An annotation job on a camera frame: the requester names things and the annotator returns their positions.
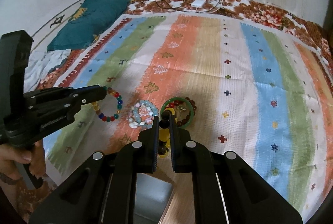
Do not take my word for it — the light blue bead bracelet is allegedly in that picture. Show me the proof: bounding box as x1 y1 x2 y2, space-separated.
128 99 159 130

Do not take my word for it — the silver metal jewelry box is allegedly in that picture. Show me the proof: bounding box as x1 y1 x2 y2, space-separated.
133 173 173 224

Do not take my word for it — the yellow and black bead bracelet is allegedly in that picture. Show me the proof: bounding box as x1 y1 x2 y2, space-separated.
157 106 180 159

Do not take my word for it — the white crumpled cloth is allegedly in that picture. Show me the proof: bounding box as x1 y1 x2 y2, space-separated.
24 49 71 93

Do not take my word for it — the green jade bangle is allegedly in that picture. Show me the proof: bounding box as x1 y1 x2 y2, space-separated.
160 97 197 129

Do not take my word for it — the white power adapter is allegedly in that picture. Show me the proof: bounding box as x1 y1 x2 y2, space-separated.
191 0 206 8

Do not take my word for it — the left human hand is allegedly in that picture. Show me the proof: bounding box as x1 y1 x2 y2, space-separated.
1 140 46 180

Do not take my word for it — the striped colourful play mat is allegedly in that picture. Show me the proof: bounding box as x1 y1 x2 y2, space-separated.
44 14 332 221

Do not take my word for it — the multicolour glass bead bracelet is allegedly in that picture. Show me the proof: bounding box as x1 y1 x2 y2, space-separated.
91 87 124 123

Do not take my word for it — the dark red bead bracelet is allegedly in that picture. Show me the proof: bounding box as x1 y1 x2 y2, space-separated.
166 97 198 128

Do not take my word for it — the floral red brown bedsheet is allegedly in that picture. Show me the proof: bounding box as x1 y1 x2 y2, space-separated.
15 0 333 222

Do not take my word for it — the teal blue pillow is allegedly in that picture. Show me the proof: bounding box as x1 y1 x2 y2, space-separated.
47 0 130 52

